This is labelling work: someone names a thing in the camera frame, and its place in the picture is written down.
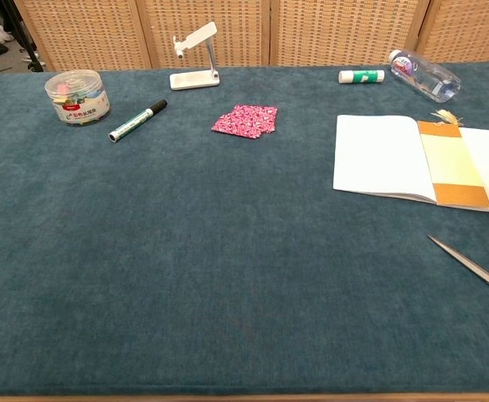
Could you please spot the brown cream bookmark with tassel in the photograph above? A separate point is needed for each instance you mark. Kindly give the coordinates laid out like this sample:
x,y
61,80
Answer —
x,y
454,163

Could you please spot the open white notebook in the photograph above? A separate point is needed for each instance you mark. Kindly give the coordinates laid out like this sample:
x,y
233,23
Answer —
x,y
378,155

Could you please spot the blue table mat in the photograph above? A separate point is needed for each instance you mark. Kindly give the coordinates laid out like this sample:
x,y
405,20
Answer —
x,y
186,251

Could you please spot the pink patterned cloth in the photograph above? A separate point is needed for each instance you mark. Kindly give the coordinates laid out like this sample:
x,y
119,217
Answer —
x,y
246,121

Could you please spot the green white marker pen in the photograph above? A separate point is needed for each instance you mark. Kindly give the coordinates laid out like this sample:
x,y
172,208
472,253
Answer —
x,y
135,121

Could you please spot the white phone stand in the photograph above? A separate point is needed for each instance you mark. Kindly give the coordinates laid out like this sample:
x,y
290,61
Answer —
x,y
196,63

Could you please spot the woven wooden folding screen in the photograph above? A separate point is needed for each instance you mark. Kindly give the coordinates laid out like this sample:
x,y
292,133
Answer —
x,y
269,33

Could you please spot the green white glue stick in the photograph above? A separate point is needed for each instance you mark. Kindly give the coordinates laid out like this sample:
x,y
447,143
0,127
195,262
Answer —
x,y
361,76

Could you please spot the clear jar of binder clips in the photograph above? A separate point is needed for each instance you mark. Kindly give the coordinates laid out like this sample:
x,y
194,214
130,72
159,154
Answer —
x,y
77,98

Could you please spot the clear plastic water bottle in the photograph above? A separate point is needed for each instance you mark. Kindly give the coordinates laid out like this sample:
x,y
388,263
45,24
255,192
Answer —
x,y
424,75

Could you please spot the black tripod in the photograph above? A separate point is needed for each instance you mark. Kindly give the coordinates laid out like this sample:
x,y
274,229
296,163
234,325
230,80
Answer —
x,y
22,37

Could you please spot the white sneaker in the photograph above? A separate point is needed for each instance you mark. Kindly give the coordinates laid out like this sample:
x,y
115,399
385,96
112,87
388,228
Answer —
x,y
1,34

